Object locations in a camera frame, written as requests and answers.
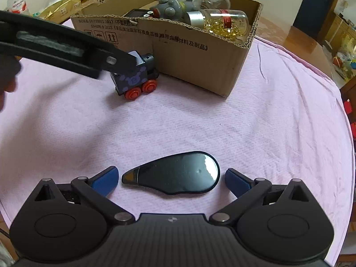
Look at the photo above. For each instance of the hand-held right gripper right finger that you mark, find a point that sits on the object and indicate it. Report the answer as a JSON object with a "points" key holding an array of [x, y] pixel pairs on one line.
{"points": [[236, 182]]}

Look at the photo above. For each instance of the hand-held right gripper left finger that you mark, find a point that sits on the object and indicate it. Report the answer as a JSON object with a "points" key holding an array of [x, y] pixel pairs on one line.
{"points": [[104, 182]]}

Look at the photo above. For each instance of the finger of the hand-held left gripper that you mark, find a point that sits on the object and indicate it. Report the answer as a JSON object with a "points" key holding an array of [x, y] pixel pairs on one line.
{"points": [[91, 44]]}

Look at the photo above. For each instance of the dark toy train orange wheels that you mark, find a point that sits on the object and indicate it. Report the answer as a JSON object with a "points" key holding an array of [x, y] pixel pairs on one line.
{"points": [[133, 78]]}

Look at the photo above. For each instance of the black digital timer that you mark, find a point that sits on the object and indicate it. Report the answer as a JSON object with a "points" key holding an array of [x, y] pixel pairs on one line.
{"points": [[136, 14]]}

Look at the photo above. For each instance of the correction tape dispenser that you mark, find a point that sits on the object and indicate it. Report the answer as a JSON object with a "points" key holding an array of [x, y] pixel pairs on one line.
{"points": [[180, 175]]}

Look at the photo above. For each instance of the grey elephant toy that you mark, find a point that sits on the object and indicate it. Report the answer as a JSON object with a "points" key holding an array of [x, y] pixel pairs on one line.
{"points": [[169, 9]]}

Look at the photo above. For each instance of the cardboard box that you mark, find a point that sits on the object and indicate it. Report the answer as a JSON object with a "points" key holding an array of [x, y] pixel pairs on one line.
{"points": [[180, 55]]}

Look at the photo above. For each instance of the clear capsule bottle silver cap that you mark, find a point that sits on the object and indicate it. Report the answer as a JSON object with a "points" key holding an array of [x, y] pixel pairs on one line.
{"points": [[222, 22]]}

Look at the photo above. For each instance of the person's left hand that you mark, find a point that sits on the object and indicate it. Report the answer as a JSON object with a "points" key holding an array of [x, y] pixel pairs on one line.
{"points": [[7, 83]]}

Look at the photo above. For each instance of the gold foil packet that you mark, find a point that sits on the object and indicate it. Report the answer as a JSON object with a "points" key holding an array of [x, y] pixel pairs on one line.
{"points": [[61, 8]]}

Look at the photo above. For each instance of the pink cloth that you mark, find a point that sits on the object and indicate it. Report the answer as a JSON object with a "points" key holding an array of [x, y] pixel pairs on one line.
{"points": [[194, 122]]}

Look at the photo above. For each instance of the clear plastic jar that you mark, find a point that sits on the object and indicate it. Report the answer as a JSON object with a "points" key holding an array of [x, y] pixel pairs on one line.
{"points": [[217, 1]]}

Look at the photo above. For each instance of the wooden chair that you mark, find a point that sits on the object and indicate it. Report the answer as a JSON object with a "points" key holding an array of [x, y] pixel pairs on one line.
{"points": [[350, 111]]}

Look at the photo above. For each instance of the yellow plastic bag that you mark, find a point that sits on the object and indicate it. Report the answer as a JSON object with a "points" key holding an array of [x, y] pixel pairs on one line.
{"points": [[347, 46]]}

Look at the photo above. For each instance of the wooden cabinet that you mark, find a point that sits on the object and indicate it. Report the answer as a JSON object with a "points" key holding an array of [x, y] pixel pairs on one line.
{"points": [[338, 30]]}

